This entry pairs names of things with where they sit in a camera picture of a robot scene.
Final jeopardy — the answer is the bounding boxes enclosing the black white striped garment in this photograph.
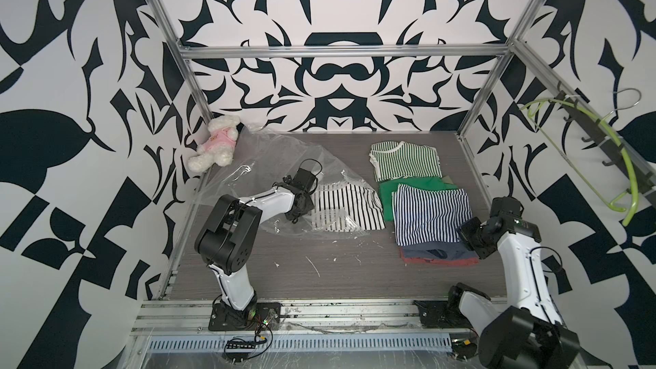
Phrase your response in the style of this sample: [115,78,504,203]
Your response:
[310,181,385,232]

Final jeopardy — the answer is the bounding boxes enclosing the red t-shirt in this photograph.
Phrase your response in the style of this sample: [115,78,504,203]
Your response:
[401,253,479,267]

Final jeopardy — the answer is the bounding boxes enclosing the clear plastic vacuum bag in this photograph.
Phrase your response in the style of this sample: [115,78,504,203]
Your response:
[195,129,375,240]

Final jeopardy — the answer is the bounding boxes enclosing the blue white striped garment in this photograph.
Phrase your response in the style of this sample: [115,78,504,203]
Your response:
[392,184,473,246]

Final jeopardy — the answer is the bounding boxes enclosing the solid green garment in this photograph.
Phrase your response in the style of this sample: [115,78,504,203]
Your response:
[378,176,458,223]

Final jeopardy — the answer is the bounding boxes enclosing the green white striped garment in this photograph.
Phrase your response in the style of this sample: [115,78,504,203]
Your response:
[369,141,442,183]

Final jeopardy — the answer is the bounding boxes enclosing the navy blue t-shirt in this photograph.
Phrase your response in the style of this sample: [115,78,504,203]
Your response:
[400,241,478,261]

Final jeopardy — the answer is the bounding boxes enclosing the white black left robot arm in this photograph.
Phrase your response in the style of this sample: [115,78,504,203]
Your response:
[194,178,317,313]

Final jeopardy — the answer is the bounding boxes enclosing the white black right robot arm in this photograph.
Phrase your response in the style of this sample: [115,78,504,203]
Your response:
[449,215,580,368]

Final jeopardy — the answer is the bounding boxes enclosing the white teddy bear pink shirt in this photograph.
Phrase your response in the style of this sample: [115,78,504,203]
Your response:
[187,114,241,174]

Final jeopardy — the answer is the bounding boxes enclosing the black connector block right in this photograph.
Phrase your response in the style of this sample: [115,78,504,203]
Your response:
[451,338,478,361]

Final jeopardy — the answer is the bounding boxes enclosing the black connector block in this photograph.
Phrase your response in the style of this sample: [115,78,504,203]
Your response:
[451,338,478,361]
[223,338,257,363]

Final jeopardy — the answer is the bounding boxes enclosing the black connector block left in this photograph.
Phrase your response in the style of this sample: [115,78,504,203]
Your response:
[223,338,257,363]

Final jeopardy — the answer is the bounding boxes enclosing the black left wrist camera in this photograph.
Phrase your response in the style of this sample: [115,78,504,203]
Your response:
[292,168,318,193]

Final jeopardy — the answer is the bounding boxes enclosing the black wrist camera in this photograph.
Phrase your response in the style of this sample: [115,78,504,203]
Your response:
[292,168,318,193]
[488,196,542,243]

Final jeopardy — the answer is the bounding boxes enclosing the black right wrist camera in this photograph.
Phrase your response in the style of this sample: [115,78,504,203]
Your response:
[488,196,542,243]

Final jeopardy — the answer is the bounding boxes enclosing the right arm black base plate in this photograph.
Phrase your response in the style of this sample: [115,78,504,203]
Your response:
[413,300,473,329]

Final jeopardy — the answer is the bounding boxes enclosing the white slotted cable duct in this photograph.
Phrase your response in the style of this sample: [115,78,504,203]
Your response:
[148,332,452,354]

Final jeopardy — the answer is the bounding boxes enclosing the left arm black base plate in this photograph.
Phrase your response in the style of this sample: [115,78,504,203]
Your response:
[208,301,282,331]

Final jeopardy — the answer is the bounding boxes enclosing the aluminium frame back crossbar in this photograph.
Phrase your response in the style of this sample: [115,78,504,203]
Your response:
[179,44,509,60]

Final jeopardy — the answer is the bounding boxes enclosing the green wire clothes hanger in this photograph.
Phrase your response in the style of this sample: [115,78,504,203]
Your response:
[520,91,641,227]

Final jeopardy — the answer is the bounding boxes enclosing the black wall hook rack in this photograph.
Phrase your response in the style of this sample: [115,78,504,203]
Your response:
[555,82,655,201]

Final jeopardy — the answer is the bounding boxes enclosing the aluminium frame rail front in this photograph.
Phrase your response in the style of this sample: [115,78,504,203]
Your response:
[130,297,471,336]

